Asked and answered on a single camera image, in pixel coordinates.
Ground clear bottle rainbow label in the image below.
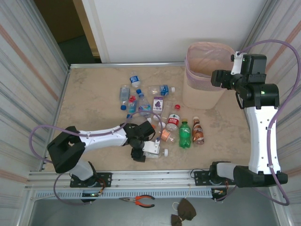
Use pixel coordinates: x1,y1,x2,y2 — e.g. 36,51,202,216
137,92,152,118

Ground orange label clear bottle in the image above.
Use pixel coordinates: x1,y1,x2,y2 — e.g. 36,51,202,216
151,124,177,144

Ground Fiji water bottle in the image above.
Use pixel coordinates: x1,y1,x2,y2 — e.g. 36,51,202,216
126,95,138,118

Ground purple grape label bottle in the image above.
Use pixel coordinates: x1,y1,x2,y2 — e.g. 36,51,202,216
152,96,164,121

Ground red label water bottle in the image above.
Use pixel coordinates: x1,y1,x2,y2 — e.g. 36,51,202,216
165,104,182,132

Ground unlabelled clear bottle white cap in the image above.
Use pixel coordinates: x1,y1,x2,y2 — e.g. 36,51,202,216
157,103,174,130

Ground clear bottle pale-blue label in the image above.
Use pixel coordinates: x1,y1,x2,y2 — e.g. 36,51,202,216
119,84,131,111

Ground green soda bottle yellow cap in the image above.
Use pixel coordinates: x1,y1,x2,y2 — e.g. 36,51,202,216
178,119,192,149

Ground clear bottle blue label white cap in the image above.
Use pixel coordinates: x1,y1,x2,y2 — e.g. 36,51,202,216
148,84,176,97

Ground small clear bottle dark-blue label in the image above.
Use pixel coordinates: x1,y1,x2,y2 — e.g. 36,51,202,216
129,71,143,94

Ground brown coffee drink bottle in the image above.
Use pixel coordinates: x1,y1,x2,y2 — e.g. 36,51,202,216
192,116,205,145

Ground beige plastic bin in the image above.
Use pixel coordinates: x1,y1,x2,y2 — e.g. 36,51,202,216
182,41,236,110

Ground pink plastic bin liner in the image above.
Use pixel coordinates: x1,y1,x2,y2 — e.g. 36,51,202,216
184,41,236,91

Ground small circuit board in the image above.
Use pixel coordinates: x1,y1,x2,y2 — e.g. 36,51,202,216
211,188,228,202
81,192,104,199

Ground large brown fabric pouch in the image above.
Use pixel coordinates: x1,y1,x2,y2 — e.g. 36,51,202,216
176,198,197,222

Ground grey metal shelf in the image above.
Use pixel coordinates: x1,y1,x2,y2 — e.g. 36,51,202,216
28,188,286,226

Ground brown wooden door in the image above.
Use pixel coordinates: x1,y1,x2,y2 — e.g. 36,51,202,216
34,0,86,43

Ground wide aluminium base rail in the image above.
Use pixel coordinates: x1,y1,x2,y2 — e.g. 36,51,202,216
24,167,282,190

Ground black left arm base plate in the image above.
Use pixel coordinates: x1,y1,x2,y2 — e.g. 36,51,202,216
70,172,112,188

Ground grey slotted cable duct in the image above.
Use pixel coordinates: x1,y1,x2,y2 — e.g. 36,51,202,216
32,188,214,200

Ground orange handled pliers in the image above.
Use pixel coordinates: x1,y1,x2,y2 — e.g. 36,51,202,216
119,194,156,208

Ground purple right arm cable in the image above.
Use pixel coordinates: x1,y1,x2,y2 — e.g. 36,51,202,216
215,39,301,207

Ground white string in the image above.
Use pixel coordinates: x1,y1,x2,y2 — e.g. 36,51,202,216
172,183,191,211

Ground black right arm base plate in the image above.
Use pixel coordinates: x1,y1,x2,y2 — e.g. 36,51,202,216
193,169,237,187

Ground white door frame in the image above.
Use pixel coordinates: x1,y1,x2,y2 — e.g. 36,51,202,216
81,0,111,64

